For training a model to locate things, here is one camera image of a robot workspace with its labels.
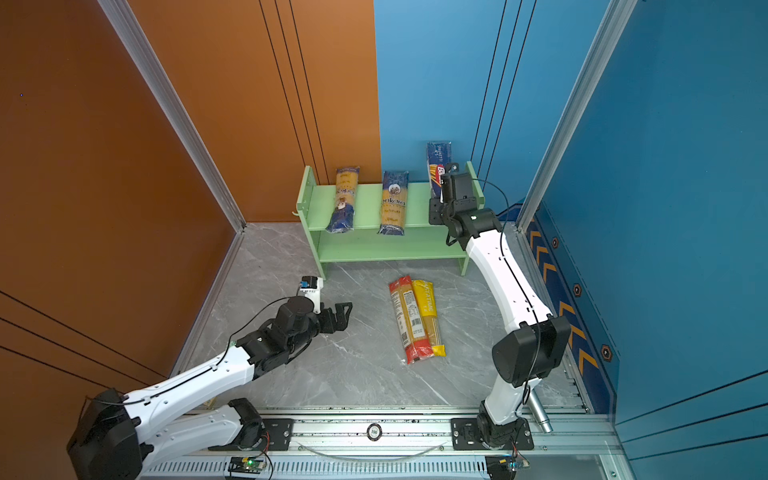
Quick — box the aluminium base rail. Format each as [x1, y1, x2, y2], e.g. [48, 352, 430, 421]
[140, 410, 634, 479]

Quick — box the right circuit board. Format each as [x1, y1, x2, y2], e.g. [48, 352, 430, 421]
[485, 456, 530, 480]

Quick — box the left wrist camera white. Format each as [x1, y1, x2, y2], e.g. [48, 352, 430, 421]
[297, 276, 323, 314]

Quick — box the green metal two-tier shelf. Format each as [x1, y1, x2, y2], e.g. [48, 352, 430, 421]
[296, 166, 469, 279]

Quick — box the left circuit board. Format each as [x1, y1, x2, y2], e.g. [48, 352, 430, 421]
[227, 456, 271, 478]

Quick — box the yellow pasta bag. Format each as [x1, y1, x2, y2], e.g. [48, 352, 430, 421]
[412, 280, 446, 357]

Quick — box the Ankara spaghetti bag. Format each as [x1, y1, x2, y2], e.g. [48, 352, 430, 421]
[326, 166, 360, 234]
[378, 171, 409, 236]

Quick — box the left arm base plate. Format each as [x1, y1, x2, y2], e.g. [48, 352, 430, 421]
[208, 418, 294, 453]

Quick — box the silver metal cylinder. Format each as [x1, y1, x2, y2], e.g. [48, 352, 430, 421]
[527, 390, 553, 434]

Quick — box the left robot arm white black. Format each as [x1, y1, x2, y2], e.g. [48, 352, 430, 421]
[67, 296, 353, 479]

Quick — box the circuit board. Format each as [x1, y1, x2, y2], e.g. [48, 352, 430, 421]
[227, 456, 271, 478]
[485, 456, 530, 480]

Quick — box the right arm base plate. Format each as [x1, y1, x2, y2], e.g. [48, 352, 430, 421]
[451, 415, 535, 451]

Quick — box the blue Barilla spaghetti box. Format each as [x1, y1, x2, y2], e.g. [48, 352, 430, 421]
[426, 141, 452, 200]

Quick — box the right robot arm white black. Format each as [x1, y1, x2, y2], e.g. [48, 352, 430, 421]
[429, 163, 570, 450]

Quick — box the red-ended clear spaghetti bag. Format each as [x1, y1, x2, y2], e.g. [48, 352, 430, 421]
[389, 276, 433, 365]

